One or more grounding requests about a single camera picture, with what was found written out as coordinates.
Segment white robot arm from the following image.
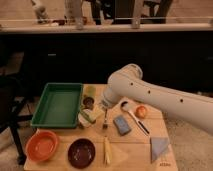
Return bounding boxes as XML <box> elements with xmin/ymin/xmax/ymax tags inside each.
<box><xmin>98</xmin><ymin>64</ymin><xmax>213</xmax><ymax>135</ymax></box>

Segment white cup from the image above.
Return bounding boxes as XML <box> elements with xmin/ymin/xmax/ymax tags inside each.
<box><xmin>78</xmin><ymin>113</ymin><xmax>92</xmax><ymax>128</ymax></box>

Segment small dark tin can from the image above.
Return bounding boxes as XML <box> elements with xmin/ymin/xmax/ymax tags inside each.
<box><xmin>83</xmin><ymin>97</ymin><xmax>94</xmax><ymax>109</ymax></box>

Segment silver fork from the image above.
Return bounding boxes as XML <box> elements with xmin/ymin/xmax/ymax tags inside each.
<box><xmin>102</xmin><ymin>109</ymin><xmax>108</xmax><ymax>129</ymax></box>

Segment yellow corn cob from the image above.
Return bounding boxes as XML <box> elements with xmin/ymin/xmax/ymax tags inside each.
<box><xmin>104</xmin><ymin>136</ymin><xmax>111</xmax><ymax>165</ymax></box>

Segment blue sponge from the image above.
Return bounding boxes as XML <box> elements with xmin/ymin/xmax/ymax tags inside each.
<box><xmin>113</xmin><ymin>115</ymin><xmax>131</xmax><ymax>136</ymax></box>

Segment green plastic tray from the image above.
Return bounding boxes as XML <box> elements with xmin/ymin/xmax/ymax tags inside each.
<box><xmin>31</xmin><ymin>83</ymin><xmax>83</xmax><ymax>129</ymax></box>

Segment orange tomato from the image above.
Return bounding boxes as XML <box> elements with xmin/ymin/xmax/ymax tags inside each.
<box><xmin>135</xmin><ymin>105</ymin><xmax>147</xmax><ymax>119</ymax></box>

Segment dark maroon bowl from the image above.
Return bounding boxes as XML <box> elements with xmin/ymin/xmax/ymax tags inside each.
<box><xmin>67</xmin><ymin>138</ymin><xmax>96</xmax><ymax>169</ymax></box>

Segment orange bowl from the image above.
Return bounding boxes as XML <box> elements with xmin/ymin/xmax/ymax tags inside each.
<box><xmin>25</xmin><ymin>131</ymin><xmax>59</xmax><ymax>163</ymax></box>

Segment blue folded cloth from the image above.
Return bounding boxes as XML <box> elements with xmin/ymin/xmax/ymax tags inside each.
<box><xmin>150</xmin><ymin>137</ymin><xmax>170</xmax><ymax>162</ymax></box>

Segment black chair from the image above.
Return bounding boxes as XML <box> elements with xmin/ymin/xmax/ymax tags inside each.
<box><xmin>0</xmin><ymin>76</ymin><xmax>32</xmax><ymax>165</ymax></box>

